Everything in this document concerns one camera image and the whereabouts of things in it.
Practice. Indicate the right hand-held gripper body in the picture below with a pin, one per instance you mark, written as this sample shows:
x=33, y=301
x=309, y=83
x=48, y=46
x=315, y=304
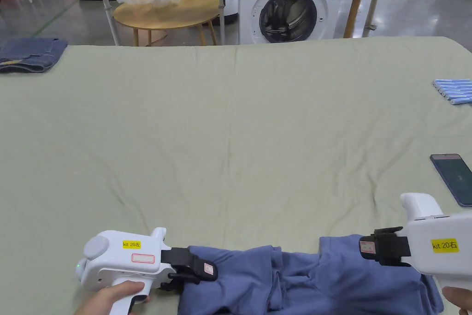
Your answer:
x=438, y=248

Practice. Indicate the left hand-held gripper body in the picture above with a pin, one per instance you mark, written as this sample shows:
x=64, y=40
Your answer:
x=118, y=259

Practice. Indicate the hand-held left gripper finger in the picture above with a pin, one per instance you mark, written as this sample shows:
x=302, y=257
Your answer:
x=180, y=281
x=204, y=267

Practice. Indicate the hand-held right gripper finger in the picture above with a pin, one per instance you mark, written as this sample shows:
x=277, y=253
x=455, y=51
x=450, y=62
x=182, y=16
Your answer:
x=370, y=248

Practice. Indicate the blue garment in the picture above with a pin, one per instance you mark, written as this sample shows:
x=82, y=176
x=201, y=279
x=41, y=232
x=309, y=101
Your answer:
x=295, y=285

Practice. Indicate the person's left hand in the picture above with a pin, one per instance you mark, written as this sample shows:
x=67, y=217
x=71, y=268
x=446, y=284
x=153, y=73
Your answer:
x=110, y=298

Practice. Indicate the person's right hand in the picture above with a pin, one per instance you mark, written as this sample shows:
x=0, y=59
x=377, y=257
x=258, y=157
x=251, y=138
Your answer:
x=459, y=300

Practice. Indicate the dark smartphone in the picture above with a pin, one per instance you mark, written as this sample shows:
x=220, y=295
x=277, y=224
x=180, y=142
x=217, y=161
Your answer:
x=453, y=178

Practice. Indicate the bed with pale green sheet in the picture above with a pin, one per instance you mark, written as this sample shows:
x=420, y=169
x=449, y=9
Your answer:
x=228, y=127

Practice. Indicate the row of blue batteries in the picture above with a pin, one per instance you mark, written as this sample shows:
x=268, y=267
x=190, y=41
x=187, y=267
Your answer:
x=457, y=90

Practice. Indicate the folded blue jeans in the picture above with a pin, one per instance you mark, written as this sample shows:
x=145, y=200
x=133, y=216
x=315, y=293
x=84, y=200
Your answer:
x=29, y=53

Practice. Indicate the white round appliance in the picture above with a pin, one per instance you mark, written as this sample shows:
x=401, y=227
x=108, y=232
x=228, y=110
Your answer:
x=230, y=1

